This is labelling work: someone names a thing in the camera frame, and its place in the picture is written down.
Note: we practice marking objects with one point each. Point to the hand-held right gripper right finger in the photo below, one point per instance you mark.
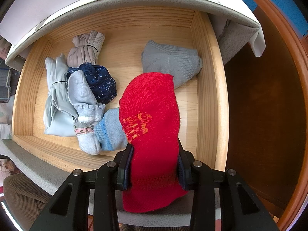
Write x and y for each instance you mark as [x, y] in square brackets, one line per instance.
[185, 175]

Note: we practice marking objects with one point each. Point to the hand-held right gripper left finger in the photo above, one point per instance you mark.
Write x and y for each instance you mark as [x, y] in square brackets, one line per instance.
[124, 170]

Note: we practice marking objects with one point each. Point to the light blue striped sock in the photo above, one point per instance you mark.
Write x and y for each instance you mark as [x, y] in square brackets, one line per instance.
[112, 127]

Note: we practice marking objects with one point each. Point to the red knit sock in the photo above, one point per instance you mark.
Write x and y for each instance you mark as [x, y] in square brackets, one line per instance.
[149, 105]

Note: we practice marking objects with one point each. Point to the light blue ruffled sock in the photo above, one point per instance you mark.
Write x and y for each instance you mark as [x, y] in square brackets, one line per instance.
[79, 91]

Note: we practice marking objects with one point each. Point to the light blue underwear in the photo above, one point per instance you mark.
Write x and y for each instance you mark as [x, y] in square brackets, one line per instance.
[55, 101]

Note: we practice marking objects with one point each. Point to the grey ribbed sock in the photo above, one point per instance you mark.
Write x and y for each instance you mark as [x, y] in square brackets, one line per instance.
[168, 57]

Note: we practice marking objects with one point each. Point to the beige underwear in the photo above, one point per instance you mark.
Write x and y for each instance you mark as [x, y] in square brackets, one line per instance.
[81, 50]

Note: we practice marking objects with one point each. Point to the wooden drawer with grey front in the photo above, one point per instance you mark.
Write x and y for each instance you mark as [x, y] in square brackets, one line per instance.
[134, 36]

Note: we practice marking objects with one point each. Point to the white cardboard box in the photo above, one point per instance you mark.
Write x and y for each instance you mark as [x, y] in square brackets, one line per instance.
[48, 7]

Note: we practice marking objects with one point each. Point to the navy floral lace underwear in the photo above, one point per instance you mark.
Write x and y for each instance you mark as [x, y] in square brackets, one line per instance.
[103, 84]

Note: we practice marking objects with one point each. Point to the person's left leg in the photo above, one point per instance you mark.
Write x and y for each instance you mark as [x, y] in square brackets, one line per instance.
[24, 197]

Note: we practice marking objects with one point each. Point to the orange wooden furniture panel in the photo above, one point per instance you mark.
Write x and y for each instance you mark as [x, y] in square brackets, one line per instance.
[264, 101]

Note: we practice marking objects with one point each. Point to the white floral plastic bag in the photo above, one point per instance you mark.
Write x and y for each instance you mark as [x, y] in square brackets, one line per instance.
[3, 125]

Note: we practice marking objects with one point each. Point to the grey plaid cloth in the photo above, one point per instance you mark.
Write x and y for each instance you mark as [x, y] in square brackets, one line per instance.
[4, 81]

